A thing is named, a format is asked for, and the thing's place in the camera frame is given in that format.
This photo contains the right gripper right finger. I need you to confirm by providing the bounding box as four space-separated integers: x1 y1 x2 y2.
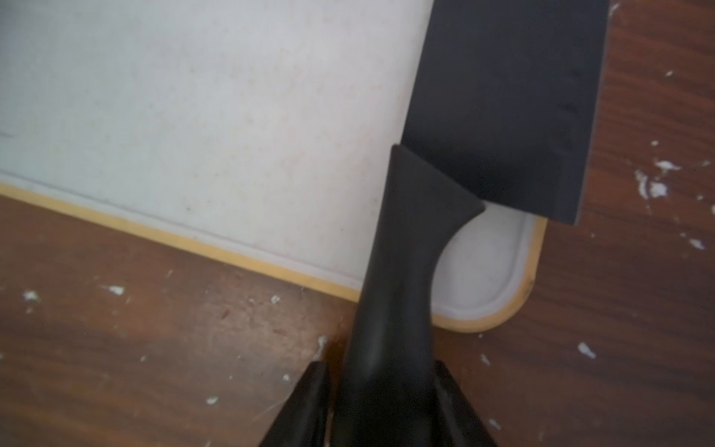
433 361 497 447

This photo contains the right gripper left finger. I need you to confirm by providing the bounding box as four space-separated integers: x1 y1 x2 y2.
260 361 331 447

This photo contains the white cutting board orange rim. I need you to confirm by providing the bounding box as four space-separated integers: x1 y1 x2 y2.
0 0 549 335

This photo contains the black kitchen knife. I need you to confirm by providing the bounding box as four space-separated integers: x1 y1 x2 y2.
331 0 610 446

